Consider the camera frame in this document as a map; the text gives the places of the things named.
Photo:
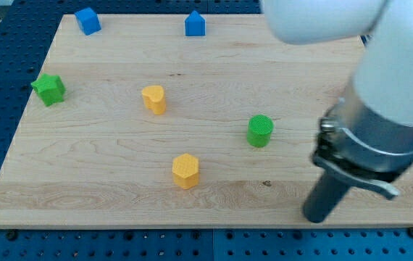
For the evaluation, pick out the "green star block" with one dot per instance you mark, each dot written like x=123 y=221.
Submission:
x=49 y=88

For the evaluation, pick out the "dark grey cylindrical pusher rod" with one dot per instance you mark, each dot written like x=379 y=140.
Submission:
x=323 y=198

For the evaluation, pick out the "green cylinder block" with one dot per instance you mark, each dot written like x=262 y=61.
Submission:
x=259 y=130

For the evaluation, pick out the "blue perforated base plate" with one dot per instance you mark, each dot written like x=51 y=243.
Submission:
x=26 y=33

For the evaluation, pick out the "blue cube block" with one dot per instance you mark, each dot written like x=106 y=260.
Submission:
x=88 y=21

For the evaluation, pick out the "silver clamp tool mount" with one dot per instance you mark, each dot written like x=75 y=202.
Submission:
x=365 y=142

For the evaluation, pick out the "yellow hexagon block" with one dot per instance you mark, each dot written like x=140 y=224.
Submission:
x=185 y=171

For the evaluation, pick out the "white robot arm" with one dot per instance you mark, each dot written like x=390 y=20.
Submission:
x=386 y=69

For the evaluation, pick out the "yellow heart block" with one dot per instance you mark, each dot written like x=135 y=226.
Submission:
x=154 y=99

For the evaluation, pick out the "blue pentagon block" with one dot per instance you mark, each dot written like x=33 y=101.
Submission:
x=195 y=24

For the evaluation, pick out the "wooden board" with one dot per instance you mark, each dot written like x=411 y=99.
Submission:
x=101 y=160

